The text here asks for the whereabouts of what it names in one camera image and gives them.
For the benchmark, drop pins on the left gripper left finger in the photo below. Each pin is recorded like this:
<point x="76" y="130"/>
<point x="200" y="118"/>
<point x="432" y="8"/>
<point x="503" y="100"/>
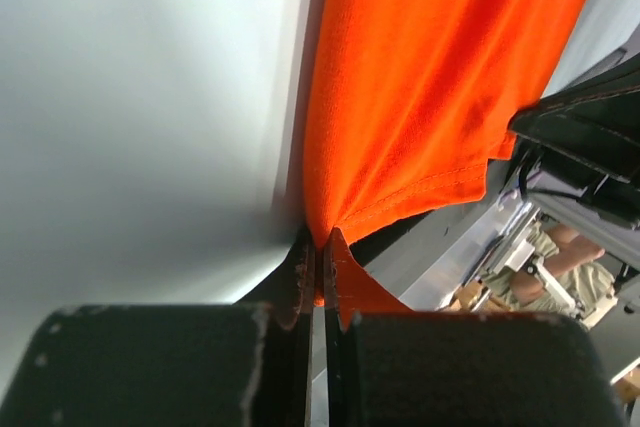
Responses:
<point x="242" y="364"/>

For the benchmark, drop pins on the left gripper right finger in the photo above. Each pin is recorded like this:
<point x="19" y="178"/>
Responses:
<point x="388" y="365"/>

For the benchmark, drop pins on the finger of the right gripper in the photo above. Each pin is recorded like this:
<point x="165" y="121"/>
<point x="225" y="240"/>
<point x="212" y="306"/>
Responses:
<point x="595" y="123"/>

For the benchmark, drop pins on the orange t-shirt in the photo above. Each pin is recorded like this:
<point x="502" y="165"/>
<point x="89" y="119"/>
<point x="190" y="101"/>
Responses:
<point x="411" y="100"/>

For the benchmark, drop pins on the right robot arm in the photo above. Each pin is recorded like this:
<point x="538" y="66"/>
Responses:
<point x="603" y="208"/>

